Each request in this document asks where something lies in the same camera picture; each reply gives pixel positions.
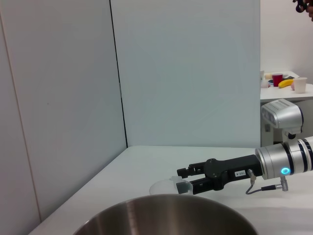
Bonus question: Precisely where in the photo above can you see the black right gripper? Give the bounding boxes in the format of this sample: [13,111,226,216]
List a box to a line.
[176,154,264,195]

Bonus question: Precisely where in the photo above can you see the white jug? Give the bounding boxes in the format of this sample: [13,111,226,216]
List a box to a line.
[260,70,269,89]

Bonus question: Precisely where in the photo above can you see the white side table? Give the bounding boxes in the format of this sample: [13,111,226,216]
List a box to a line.
[260,70,313,103]

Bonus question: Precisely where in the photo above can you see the white paper cup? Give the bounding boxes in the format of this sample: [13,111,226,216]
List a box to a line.
[292,77,308,94]

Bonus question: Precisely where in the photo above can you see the clear plastic cup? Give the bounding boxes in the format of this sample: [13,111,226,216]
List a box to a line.
[149,175,194,196]

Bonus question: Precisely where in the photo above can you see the right gripper cable with plug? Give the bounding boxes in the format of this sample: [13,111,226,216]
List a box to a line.
[246,168,289,195]

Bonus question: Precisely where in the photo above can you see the red plastic cup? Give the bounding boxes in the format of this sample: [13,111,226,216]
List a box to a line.
[271,73,284,87]

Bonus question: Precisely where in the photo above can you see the yellow banana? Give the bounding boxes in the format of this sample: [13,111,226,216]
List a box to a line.
[278,79,294,89]

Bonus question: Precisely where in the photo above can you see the stainless steel mixing bowl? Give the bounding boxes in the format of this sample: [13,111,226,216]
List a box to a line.
[72,193,260,235]

